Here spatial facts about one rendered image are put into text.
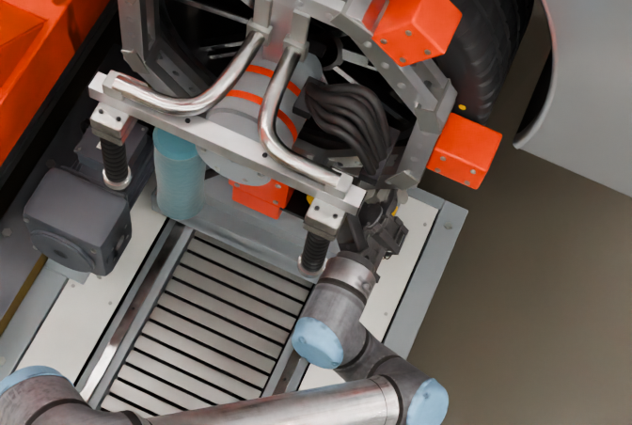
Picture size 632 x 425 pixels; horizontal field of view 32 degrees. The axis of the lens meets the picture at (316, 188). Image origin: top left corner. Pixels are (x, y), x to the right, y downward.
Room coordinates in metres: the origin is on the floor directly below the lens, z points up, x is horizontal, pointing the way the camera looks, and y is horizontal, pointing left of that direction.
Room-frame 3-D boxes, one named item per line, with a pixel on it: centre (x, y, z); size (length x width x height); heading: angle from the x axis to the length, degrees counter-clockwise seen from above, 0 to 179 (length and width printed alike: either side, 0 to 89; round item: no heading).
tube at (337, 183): (0.77, 0.03, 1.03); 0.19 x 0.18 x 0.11; 169
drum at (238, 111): (0.84, 0.11, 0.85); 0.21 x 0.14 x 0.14; 169
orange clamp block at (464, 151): (0.85, -0.21, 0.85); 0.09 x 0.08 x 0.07; 79
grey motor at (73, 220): (0.92, 0.41, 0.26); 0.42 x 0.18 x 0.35; 169
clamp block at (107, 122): (0.74, 0.31, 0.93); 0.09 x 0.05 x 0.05; 169
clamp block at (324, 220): (0.67, -0.03, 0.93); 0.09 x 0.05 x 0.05; 169
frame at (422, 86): (0.91, 0.10, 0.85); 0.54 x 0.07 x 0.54; 79
